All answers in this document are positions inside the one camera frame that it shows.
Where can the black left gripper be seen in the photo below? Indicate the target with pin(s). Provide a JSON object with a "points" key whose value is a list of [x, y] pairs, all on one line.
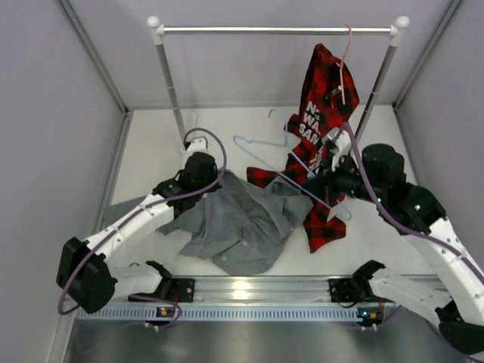
{"points": [[214, 188]]}

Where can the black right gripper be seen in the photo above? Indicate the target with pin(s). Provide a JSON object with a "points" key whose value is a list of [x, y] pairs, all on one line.
{"points": [[324, 184]]}

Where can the grey button shirt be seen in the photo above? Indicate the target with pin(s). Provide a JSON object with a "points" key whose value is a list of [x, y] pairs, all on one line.
{"points": [[242, 228]]}

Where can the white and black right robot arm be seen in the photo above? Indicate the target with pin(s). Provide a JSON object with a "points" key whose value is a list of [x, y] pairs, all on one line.
{"points": [[377, 176]]}

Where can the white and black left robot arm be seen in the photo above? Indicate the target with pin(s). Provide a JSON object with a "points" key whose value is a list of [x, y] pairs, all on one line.
{"points": [[87, 272]]}

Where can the red black plaid shirt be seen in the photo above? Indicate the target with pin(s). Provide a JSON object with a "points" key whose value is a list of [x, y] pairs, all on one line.
{"points": [[327, 100]]}

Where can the silver white clothes rack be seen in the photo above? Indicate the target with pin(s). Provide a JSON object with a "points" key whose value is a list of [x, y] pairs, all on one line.
{"points": [[395, 32]]}

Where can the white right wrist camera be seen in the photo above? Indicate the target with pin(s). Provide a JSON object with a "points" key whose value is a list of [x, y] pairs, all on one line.
{"points": [[337, 144]]}

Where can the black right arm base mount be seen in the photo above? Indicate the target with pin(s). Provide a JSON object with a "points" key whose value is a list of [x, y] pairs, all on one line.
{"points": [[349, 290]]}

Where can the pink wire hanger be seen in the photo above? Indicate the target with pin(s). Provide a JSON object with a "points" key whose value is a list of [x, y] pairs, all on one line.
{"points": [[342, 64]]}

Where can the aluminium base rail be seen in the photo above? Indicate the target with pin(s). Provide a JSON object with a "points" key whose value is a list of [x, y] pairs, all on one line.
{"points": [[260, 290]]}

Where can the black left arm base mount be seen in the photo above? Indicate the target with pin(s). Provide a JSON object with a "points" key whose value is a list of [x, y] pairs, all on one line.
{"points": [[177, 290]]}

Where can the grey slotted cable duct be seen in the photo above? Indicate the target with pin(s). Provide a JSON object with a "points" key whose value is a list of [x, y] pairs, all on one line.
{"points": [[133, 312]]}

